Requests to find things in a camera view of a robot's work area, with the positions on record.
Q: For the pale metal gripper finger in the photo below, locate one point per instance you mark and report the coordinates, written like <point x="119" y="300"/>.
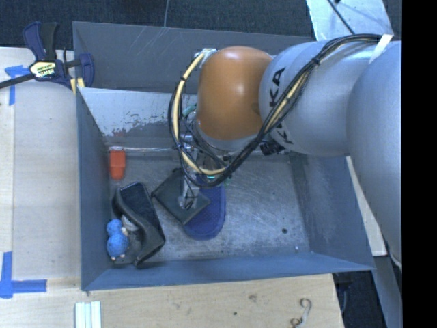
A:
<point x="185" y="197"/>
<point x="194" y="194"/>

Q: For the dark grey flat square block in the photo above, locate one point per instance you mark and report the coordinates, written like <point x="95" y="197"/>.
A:
<point x="170" y="197"/>

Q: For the blue oval sponge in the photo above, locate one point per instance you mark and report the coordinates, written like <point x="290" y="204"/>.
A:
<point x="210" y="220"/>

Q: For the black curved foam piece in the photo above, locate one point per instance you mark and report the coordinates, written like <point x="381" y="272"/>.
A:
<point x="141" y="210"/>

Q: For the grey metal bin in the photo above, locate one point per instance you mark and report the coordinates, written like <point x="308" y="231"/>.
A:
<point x="259" y="217"/>

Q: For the orange plastic cup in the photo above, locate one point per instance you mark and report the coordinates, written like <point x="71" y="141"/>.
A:
<point x="117" y="164"/>

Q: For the blue toy animal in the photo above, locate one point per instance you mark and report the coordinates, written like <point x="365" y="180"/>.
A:
<point x="116" y="243"/>

